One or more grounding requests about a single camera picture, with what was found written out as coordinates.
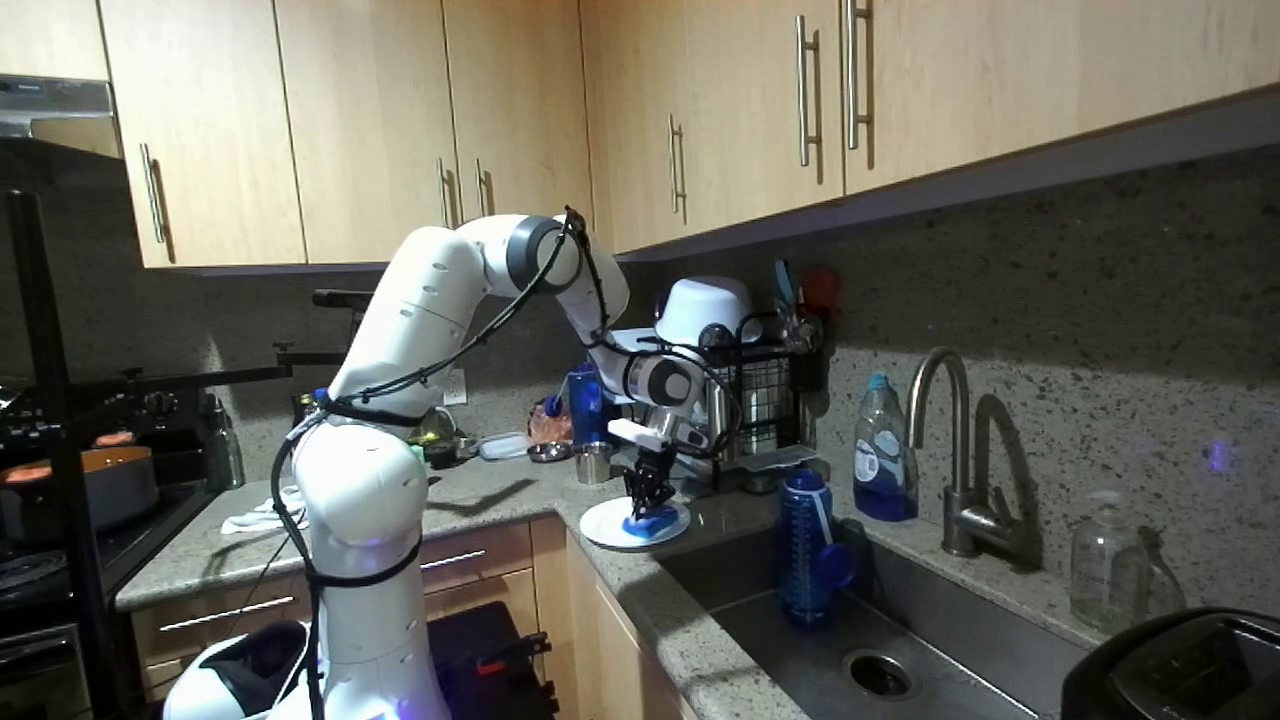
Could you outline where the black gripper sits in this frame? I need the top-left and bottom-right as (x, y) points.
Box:
(621, 444), (687, 523)

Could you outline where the blue sponge cloth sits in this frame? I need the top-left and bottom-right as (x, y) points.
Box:
(621, 508), (681, 546)

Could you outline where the white round plate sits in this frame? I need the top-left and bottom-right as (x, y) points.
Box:
(576, 494), (700, 556)

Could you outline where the small silver cup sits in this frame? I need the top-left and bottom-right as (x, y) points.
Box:
(573, 440), (621, 490)

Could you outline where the blue can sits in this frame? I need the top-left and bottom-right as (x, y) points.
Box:
(564, 366), (617, 453)

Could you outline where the stainless steel pot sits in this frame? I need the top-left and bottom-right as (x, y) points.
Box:
(724, 355), (807, 462)

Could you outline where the small white bowl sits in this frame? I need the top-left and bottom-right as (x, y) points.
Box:
(477, 427), (533, 466)

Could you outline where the black ladle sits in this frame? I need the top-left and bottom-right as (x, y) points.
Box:
(427, 474), (541, 521)

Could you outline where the wooden drawer cabinet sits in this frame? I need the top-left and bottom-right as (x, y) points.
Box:
(125, 512), (700, 720)

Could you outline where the black utensil holder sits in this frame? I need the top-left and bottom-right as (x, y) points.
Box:
(776, 323), (839, 453)

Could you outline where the large white bowl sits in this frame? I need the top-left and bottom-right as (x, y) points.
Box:
(654, 274), (762, 355)

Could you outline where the round brass object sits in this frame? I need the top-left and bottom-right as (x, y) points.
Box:
(413, 404), (479, 474)

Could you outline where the black equipment box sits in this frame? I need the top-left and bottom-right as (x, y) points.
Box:
(423, 598), (562, 720)

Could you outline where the clear dish soap bottle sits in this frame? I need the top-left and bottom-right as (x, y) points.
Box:
(847, 369), (925, 523)

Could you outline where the teal spatula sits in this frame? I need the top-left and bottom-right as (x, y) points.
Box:
(768, 258), (807, 321)

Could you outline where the red spatula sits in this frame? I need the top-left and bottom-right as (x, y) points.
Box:
(797, 260), (845, 327)

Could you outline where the stainless steel sink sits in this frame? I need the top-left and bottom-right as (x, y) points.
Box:
(656, 521), (1100, 720)

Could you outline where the dark metal faucet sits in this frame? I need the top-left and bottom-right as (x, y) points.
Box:
(904, 346), (1047, 578)

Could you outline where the white cloth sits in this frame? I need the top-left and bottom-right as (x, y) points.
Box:
(215, 499), (295, 549)

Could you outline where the wooden upper cabinet door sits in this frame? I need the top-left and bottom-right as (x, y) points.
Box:
(437, 0), (600, 258)
(579, 0), (712, 260)
(273, 0), (465, 269)
(839, 0), (1280, 201)
(700, 0), (852, 232)
(98, 0), (308, 269)

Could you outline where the clear glass jar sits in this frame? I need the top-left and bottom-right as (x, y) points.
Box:
(1063, 490), (1160, 636)

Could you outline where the black horizontal rod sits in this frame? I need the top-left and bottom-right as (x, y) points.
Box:
(62, 342), (344, 407)

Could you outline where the black toaster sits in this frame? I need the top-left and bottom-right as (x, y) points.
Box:
(1060, 603), (1280, 720)

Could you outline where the black vertical stand pole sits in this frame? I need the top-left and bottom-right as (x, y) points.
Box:
(6, 182), (152, 720)

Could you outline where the black kitchen stove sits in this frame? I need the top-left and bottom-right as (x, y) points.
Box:
(0, 379), (247, 720)

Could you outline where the metal range hood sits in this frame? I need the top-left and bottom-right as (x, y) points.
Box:
(0, 70), (129, 143)

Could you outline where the black wire dish rack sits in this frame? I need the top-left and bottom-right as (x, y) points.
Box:
(650, 310), (839, 494)

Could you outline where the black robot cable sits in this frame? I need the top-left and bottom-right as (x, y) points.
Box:
(260, 201), (634, 720)

